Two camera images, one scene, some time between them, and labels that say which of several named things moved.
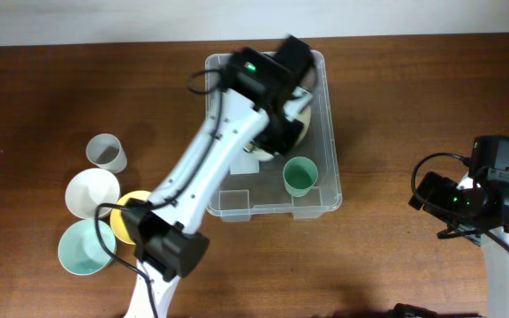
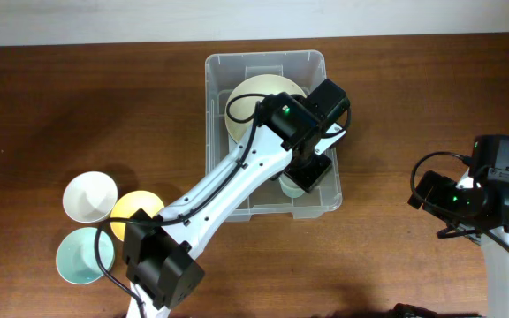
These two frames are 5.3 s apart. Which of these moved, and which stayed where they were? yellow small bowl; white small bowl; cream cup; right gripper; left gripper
Moved: left gripper; cream cup
Stayed: white small bowl; yellow small bowl; right gripper
